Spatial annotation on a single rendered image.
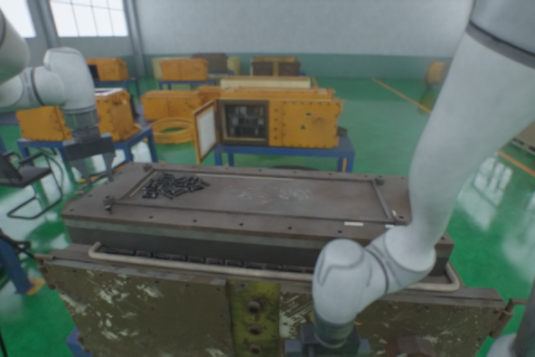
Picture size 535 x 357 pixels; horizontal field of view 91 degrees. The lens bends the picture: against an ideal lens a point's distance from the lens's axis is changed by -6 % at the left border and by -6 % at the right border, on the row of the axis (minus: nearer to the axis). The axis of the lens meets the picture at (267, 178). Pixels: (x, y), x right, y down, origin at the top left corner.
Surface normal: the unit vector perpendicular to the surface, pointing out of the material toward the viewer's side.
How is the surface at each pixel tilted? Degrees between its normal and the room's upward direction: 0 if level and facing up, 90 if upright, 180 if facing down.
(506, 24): 96
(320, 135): 90
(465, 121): 106
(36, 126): 90
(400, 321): 90
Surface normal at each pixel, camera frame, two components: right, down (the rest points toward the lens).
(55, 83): 0.28, 0.39
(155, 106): -0.07, 0.45
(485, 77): -0.85, 0.43
